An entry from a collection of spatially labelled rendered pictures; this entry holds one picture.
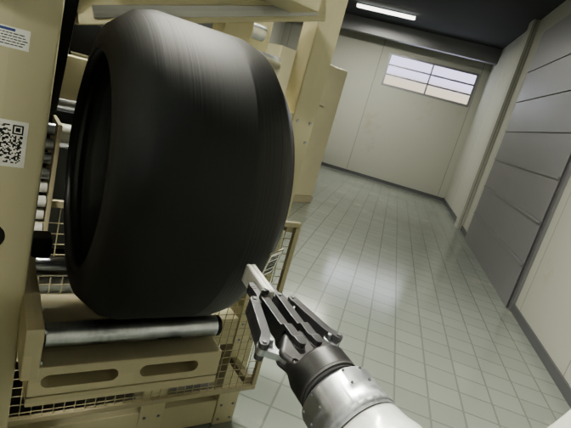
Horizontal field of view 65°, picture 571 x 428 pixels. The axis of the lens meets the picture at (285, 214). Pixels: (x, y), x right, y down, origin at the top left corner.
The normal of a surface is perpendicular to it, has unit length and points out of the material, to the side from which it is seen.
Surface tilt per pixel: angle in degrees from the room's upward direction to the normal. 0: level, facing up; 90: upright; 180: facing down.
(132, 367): 90
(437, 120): 90
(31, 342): 90
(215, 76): 44
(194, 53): 37
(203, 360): 90
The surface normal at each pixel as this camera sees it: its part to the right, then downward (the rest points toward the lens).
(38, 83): 0.50, 0.34
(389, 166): -0.24, 0.18
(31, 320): 0.25, -0.94
